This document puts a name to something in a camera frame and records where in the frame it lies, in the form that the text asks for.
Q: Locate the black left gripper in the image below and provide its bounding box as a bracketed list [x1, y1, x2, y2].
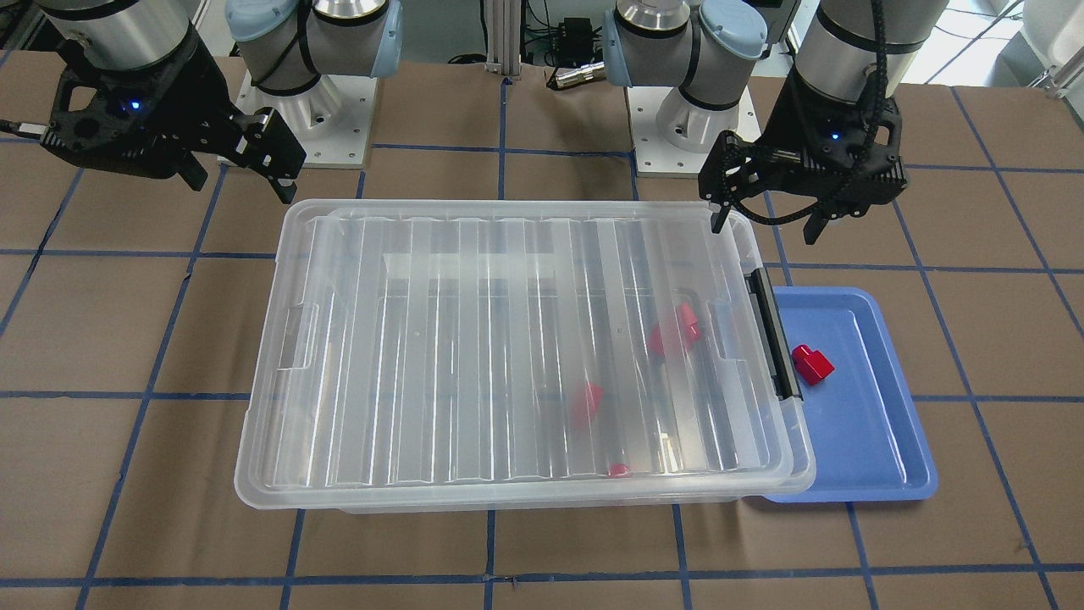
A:
[698, 72, 909, 246]

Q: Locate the clear plastic storage box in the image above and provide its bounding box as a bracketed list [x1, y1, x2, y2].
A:
[279, 203, 816, 514]

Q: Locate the black power adapter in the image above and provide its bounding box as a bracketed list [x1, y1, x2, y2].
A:
[555, 17, 595, 63]

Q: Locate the clear plastic box lid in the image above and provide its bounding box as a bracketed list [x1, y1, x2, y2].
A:
[235, 199, 817, 512]

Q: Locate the black box latch handle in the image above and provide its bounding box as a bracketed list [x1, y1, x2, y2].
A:
[744, 267, 803, 399]

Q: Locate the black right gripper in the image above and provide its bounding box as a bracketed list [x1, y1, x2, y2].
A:
[40, 33, 307, 205]

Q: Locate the aluminium frame post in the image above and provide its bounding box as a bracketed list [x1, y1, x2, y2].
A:
[481, 1, 522, 80]

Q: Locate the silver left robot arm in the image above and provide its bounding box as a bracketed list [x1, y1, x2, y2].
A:
[601, 1, 945, 246]

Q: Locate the blue plastic tray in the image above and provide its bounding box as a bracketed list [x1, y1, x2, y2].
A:
[771, 286, 938, 503]

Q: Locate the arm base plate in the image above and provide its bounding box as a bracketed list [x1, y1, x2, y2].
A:
[625, 86, 761, 179]
[236, 74, 382, 169]

